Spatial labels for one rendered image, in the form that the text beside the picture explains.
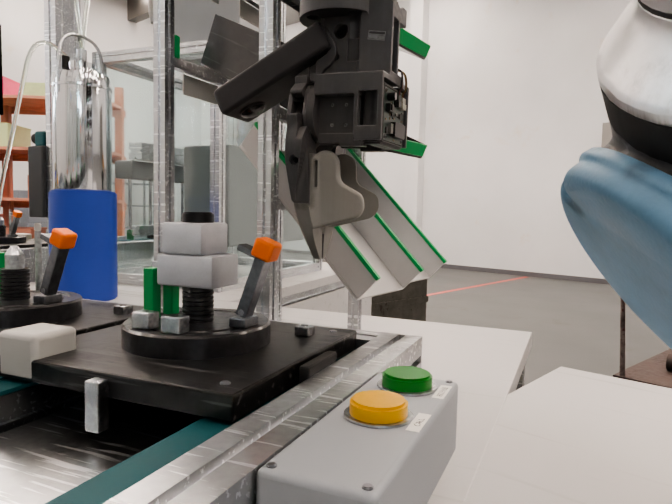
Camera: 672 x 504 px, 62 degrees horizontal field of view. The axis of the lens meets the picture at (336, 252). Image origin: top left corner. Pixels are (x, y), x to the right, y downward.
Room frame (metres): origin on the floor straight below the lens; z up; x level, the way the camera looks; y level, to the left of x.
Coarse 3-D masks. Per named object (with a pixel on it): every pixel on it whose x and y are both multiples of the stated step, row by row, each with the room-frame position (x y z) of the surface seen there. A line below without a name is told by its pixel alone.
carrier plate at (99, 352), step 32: (64, 352) 0.49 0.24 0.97; (96, 352) 0.49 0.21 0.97; (128, 352) 0.49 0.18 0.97; (256, 352) 0.50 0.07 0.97; (288, 352) 0.50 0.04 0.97; (320, 352) 0.52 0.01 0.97; (64, 384) 0.45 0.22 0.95; (128, 384) 0.42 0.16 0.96; (160, 384) 0.41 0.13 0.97; (192, 384) 0.41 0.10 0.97; (224, 384) 0.40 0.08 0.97; (256, 384) 0.41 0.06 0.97; (288, 384) 0.46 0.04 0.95; (224, 416) 0.39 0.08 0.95
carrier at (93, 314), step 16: (0, 256) 0.67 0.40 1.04; (16, 256) 0.63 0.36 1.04; (0, 272) 0.63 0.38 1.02; (16, 272) 0.63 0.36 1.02; (0, 288) 0.66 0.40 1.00; (16, 288) 0.63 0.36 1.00; (0, 304) 0.60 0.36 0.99; (16, 304) 0.60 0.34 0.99; (32, 304) 0.61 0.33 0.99; (48, 304) 0.61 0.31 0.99; (64, 304) 0.62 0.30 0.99; (80, 304) 0.65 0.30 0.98; (96, 304) 0.72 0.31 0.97; (112, 304) 0.73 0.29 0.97; (0, 320) 0.57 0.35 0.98; (16, 320) 0.58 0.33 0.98; (32, 320) 0.59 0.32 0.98; (48, 320) 0.60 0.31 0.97; (64, 320) 0.62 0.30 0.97; (80, 320) 0.62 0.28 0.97; (96, 320) 0.62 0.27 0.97; (112, 320) 0.62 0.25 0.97
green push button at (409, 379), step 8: (392, 368) 0.45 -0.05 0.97; (400, 368) 0.45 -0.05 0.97; (408, 368) 0.45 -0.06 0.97; (416, 368) 0.45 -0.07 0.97; (384, 376) 0.44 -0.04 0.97; (392, 376) 0.43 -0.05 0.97; (400, 376) 0.43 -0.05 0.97; (408, 376) 0.43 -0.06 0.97; (416, 376) 0.43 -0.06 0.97; (424, 376) 0.43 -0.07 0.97; (432, 376) 0.44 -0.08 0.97; (384, 384) 0.43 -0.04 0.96; (392, 384) 0.43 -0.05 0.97; (400, 384) 0.42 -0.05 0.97; (408, 384) 0.42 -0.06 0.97; (416, 384) 0.42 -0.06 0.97; (424, 384) 0.43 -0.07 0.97; (408, 392) 0.42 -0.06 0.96
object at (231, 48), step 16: (224, 32) 0.81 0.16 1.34; (240, 32) 0.79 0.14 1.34; (256, 32) 0.78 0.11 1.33; (208, 48) 0.83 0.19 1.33; (224, 48) 0.81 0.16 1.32; (240, 48) 0.79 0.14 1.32; (256, 48) 0.78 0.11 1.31; (208, 64) 0.83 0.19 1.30; (224, 64) 0.81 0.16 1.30; (240, 64) 0.79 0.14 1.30
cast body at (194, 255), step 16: (176, 224) 0.52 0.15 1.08; (192, 224) 0.52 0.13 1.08; (208, 224) 0.52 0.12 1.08; (224, 224) 0.55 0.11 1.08; (176, 240) 0.52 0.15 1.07; (192, 240) 0.52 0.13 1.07; (208, 240) 0.52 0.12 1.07; (224, 240) 0.55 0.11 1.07; (160, 256) 0.53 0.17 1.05; (176, 256) 0.52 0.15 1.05; (192, 256) 0.52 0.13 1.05; (208, 256) 0.51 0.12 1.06; (224, 256) 0.53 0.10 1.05; (160, 272) 0.53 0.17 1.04; (176, 272) 0.52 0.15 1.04; (192, 272) 0.52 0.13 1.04; (208, 272) 0.51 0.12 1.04; (224, 272) 0.53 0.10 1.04; (208, 288) 0.51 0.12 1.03
